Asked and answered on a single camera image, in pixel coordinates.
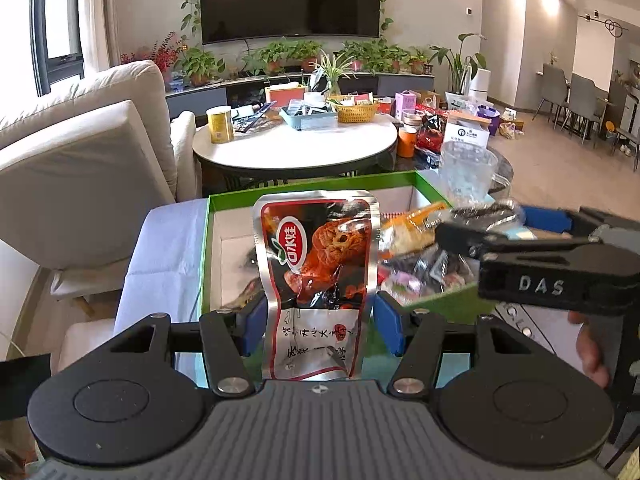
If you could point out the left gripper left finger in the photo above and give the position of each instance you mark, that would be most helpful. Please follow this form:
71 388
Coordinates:
227 338

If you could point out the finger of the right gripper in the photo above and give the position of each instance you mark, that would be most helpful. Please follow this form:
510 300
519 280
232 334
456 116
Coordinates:
559 221
462 240

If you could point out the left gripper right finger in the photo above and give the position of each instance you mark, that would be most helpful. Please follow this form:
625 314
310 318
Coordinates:
416 338

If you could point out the dark clear snack packet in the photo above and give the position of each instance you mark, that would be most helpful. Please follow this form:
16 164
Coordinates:
497 216

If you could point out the red chicken snack pouch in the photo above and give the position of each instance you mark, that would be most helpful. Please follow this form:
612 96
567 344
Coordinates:
317 254

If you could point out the person's right hand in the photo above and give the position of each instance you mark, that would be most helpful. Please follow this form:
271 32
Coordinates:
588 351

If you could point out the green snack box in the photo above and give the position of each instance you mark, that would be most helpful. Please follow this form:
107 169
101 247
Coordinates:
229 259

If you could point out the glass mug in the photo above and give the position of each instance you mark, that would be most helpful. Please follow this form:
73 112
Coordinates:
466 171

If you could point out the orange bread snack pack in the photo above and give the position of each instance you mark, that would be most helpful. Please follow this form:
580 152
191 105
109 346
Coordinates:
410 231

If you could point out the white cloth sheet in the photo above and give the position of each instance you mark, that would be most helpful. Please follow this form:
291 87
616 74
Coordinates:
165 269

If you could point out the white blue carton box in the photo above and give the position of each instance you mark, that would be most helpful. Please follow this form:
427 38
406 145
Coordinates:
463 127

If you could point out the grey dining chair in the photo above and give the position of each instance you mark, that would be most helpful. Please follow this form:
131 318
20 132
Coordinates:
554 90

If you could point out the yellow wicker basket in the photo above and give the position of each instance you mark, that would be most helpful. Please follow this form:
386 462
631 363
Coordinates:
354 114

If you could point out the tall leafy floor plant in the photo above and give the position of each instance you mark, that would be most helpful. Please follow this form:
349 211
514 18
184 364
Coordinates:
461 67

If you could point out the round white coffee table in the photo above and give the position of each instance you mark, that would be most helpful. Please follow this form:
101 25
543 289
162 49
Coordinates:
283 153

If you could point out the blue plastic tray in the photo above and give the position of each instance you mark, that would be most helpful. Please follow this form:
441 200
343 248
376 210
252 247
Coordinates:
316 120

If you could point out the yellow tin can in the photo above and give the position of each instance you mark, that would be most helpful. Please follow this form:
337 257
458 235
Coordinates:
220 124

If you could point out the beige sofa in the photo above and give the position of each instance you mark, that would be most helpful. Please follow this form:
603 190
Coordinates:
81 169

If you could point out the orange box on table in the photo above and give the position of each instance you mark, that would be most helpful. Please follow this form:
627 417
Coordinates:
279 95

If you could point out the red flower plant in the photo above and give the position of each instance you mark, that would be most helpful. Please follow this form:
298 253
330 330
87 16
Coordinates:
163 54

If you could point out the black framed window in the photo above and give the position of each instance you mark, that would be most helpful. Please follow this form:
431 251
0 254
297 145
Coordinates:
56 50

